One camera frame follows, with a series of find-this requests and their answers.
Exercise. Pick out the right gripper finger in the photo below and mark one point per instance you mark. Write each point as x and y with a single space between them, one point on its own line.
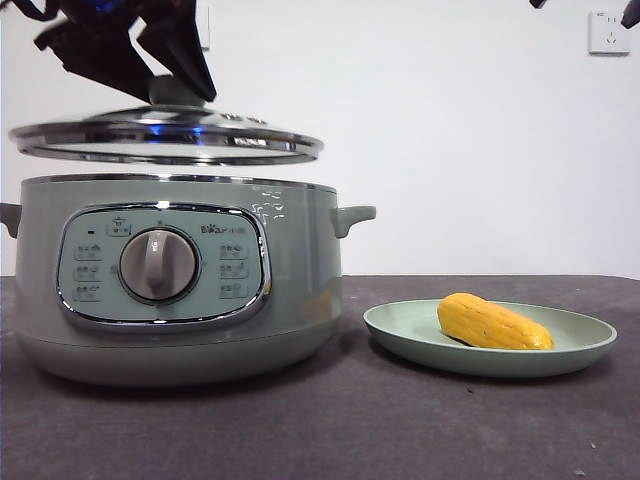
631 12
538 3

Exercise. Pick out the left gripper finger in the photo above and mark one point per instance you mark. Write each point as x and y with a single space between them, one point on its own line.
95 60
185 50

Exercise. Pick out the glass lid with green knob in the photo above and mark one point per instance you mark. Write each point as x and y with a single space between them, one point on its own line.
165 145

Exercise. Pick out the yellow corn cob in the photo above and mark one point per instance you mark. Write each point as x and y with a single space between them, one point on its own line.
492 322

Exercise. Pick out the pale green electric steamer pot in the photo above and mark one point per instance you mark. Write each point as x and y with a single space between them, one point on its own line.
300 280

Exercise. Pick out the pale green round plate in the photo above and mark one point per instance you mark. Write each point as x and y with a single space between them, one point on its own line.
410 325

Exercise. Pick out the white wall socket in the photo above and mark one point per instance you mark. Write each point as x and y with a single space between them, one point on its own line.
607 35
206 27

